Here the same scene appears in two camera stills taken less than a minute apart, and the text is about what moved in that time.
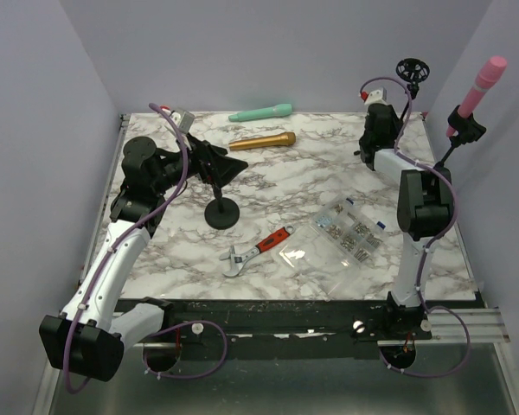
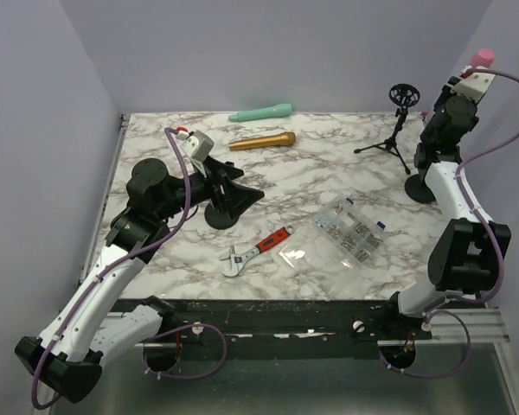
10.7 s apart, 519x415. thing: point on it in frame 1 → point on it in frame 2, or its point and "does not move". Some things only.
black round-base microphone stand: x=221 y=213 does not move
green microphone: x=278 y=110 does not move
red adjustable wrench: x=239 y=259 does not move
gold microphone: x=287 y=138 does not move
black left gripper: x=221 y=169 → x=238 y=198
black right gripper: x=395 y=126 → x=445 y=94
